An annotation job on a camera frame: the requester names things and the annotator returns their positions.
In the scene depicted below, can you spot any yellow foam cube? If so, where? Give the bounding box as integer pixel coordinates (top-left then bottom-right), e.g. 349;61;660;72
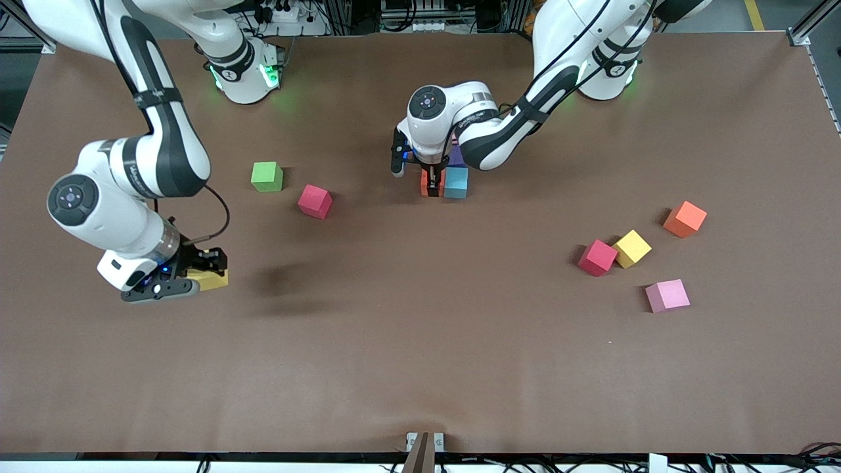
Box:
612;229;653;269
187;250;229;292

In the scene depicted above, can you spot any cyan foam cube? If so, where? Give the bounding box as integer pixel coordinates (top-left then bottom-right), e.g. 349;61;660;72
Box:
443;166;470;199

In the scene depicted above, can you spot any red foam cube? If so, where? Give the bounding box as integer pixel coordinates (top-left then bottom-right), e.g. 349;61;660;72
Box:
578;238;620;278
297;184;334;220

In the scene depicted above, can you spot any green foam cube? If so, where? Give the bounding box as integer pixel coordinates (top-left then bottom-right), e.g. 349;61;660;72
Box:
250;161;284;193

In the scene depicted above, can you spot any white rack device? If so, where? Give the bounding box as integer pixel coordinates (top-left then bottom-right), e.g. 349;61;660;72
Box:
380;0;447;34

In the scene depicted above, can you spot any brown table cover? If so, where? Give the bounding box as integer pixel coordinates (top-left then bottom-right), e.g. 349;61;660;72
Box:
0;32;841;455

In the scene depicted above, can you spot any white power strip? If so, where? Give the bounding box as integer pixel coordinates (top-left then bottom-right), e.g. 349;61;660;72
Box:
260;3;302;24

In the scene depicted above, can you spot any pink foam cube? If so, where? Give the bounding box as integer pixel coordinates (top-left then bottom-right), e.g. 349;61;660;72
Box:
645;279;691;314

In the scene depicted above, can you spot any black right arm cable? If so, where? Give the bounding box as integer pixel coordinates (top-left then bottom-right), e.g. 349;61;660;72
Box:
92;0;231;245

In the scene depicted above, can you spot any aluminium frame profile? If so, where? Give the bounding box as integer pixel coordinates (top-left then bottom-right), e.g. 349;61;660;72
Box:
787;0;841;47
0;0;60;55

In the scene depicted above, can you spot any brown post with metal bracket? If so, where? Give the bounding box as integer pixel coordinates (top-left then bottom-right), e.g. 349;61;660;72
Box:
402;432;445;473

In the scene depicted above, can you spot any aluminium table side rail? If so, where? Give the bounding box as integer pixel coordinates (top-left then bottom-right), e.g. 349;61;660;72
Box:
806;45;841;137

